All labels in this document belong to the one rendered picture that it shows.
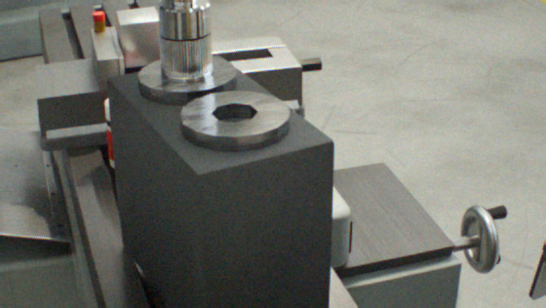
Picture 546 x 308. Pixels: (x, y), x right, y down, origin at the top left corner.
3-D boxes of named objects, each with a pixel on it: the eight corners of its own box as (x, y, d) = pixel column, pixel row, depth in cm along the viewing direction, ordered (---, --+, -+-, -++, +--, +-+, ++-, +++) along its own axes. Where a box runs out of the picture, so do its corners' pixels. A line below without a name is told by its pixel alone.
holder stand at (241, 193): (226, 216, 101) (219, 41, 92) (331, 325, 83) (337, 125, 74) (121, 244, 96) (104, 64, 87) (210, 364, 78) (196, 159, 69)
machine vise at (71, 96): (277, 77, 135) (277, 6, 130) (307, 119, 122) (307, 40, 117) (38, 106, 128) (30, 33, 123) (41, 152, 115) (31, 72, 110)
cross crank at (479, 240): (482, 246, 159) (488, 188, 154) (513, 281, 149) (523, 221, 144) (402, 264, 155) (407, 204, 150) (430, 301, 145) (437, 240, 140)
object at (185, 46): (150, 72, 85) (147, 13, 82) (191, 58, 87) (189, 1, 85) (181, 87, 81) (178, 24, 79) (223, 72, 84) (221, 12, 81)
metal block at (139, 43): (156, 48, 124) (154, 6, 121) (163, 63, 119) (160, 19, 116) (118, 53, 123) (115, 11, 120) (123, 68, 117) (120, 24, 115)
